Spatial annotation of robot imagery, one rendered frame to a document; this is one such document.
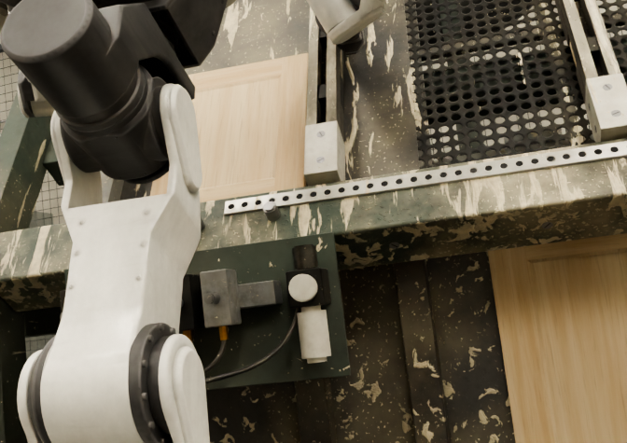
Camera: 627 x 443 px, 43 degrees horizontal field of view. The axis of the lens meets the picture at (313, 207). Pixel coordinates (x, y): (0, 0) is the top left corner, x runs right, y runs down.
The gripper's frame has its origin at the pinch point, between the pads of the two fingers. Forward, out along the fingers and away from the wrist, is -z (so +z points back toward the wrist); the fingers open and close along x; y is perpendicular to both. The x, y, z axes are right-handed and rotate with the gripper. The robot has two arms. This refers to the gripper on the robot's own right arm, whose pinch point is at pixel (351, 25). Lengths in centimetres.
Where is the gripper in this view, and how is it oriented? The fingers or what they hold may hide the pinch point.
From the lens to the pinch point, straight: 172.5
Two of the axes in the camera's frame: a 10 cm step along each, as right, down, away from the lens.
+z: -1.9, 0.9, -9.8
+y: -9.7, 1.4, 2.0
